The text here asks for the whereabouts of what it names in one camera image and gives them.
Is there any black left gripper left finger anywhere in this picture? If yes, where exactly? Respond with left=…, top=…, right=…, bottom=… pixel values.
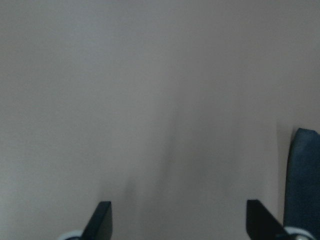
left=81, top=201, right=112, bottom=240

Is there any black graphic t-shirt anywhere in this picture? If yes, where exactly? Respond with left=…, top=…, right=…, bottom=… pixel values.
left=283, top=128, right=320, bottom=239

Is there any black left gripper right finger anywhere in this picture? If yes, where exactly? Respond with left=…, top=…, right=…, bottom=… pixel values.
left=246, top=199, right=288, bottom=240

